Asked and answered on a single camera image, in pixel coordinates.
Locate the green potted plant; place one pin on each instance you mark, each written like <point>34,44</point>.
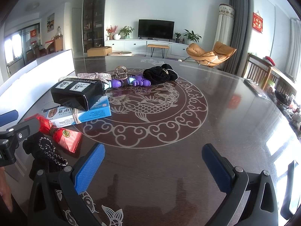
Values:
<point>191,36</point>
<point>126,31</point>

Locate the white standing air conditioner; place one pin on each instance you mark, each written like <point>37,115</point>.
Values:
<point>225,24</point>

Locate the gold pearl hair claw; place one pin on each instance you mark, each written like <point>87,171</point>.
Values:
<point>120,73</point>

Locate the black flat television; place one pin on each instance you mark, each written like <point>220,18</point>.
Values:
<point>153,28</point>

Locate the white tv cabinet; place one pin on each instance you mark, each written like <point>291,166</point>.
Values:
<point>139,46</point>

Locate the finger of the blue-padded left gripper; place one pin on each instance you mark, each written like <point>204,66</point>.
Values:
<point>8,117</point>
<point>23,130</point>

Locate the purple teal toy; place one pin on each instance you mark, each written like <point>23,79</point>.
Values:
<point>135,81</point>

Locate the wooden dining chair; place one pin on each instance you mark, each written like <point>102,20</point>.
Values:
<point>258,70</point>

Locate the orange lounge chair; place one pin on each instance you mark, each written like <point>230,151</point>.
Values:
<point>218,55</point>

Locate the green potted plant right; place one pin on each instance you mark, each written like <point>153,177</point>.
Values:
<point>191,36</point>

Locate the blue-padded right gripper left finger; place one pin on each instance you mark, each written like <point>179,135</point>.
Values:
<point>58,198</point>

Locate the red candy wrapper packet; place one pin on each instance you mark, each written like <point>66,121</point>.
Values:
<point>68,139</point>

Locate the dark tall display cabinet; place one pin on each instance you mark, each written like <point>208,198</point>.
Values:
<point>93,24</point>

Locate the framed wall picture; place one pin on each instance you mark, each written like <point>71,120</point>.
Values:
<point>50,22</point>

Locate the black printed cardboard box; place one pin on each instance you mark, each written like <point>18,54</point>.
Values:
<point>76,93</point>

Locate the grey curtain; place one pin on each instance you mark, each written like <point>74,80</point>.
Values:
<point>239,32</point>

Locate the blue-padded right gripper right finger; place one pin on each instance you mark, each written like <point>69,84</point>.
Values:
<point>261,205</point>

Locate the blue white medicine box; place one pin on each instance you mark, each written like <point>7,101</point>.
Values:
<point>64,116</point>

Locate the black remote control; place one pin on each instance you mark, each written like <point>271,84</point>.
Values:
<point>255,88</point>

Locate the silver glitter bow hair clip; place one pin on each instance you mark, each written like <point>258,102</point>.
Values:
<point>95,76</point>

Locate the cardboard box on floor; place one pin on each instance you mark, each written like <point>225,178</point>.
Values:
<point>99,51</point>

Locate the white partition board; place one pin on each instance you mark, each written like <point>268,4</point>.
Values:
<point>26,86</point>

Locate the green potted plant left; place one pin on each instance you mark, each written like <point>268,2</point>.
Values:
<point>126,31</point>

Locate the person's left hand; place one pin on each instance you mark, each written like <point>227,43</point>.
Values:
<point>5,190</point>

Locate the red wall hanging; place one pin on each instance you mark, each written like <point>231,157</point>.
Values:
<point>257,22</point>

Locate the wooden bench with hairpin legs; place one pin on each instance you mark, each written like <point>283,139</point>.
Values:
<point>154,46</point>

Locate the red flowers in vase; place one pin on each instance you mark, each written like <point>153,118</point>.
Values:
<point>111,31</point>

